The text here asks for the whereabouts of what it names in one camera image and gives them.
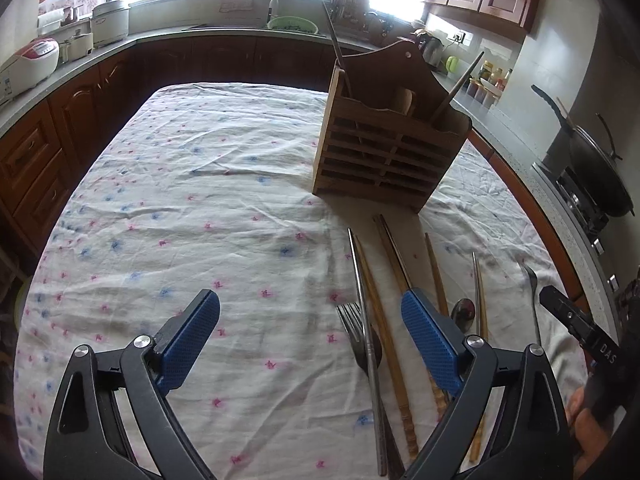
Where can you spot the large white cooker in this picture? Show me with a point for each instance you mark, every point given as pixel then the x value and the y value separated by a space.
pixel 111 22

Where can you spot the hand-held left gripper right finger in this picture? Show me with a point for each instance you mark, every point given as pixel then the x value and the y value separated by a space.
pixel 430 340

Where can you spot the dark wooden chopstick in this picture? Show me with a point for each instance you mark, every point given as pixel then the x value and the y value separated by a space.
pixel 400 255
pixel 392 260

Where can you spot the metal fork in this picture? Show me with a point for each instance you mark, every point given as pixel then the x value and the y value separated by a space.
pixel 532 290
pixel 352 327

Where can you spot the light bamboo chopstick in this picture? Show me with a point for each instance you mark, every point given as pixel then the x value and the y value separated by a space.
pixel 437 280
pixel 387 355

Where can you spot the steel electric kettle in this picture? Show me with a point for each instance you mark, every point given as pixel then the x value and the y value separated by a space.
pixel 431 51

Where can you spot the green white jug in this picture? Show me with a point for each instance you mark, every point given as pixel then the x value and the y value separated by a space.
pixel 452 65

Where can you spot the small white electric pot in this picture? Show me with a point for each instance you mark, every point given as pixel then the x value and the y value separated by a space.
pixel 77 46

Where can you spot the kitchen sink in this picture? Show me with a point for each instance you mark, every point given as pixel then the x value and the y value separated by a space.
pixel 220 26

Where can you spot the wall socket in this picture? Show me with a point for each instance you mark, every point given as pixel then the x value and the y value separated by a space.
pixel 462 36

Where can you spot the grey countertop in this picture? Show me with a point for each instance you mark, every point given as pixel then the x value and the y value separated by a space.
pixel 510 127

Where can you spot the long dark wooden stick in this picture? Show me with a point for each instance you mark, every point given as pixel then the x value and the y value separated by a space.
pixel 336 45

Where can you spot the group of sauce bottles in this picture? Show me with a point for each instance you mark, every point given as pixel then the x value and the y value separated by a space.
pixel 492 80

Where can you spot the light wooden spatula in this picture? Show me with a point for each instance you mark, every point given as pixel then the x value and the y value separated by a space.
pixel 405 102

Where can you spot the red white rice cooker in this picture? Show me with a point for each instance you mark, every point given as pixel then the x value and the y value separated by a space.
pixel 30 65

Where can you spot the black wok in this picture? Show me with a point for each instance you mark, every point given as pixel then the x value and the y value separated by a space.
pixel 595 170

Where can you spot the wooden base cabinets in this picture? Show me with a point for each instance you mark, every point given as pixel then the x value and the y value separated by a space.
pixel 30 150

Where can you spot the wooden utensil holder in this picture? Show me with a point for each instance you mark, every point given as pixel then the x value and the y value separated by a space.
pixel 385 150

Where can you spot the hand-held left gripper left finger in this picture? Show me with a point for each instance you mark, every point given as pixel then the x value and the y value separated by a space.
pixel 192 335

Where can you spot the floral white tablecloth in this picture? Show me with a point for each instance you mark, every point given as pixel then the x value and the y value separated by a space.
pixel 200 210

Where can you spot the metal spoon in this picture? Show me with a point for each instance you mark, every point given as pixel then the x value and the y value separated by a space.
pixel 464 312

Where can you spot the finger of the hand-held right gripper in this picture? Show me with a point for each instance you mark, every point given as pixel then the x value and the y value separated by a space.
pixel 575 317

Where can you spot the checked dishcloth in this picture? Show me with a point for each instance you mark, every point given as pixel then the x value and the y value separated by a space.
pixel 237 6

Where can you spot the person's right hand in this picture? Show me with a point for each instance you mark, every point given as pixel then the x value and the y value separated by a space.
pixel 580 410

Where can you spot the dish rack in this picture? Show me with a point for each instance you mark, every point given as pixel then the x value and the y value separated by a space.
pixel 350 2

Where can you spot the green colander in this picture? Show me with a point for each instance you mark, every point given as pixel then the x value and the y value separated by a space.
pixel 292 25

